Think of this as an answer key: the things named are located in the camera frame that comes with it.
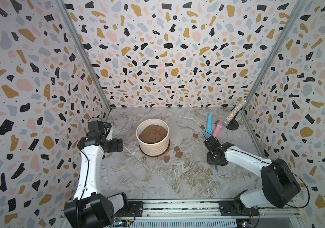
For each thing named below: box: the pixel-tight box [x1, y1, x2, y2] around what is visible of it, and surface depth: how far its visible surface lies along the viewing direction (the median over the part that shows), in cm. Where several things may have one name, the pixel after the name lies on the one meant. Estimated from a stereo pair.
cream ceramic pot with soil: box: [135, 118, 170, 156], surface depth 93 cm
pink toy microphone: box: [212, 120, 223, 137], surface depth 108 cm
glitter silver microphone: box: [221, 99, 247, 127], surface depth 97 cm
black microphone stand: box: [225, 106, 243, 131], surface depth 112 cm
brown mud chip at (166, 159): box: [163, 155, 171, 163], surface depth 95 cm
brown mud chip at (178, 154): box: [174, 151, 183, 159], surface depth 97 cm
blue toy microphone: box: [205, 112, 213, 138], surface depth 112 cm
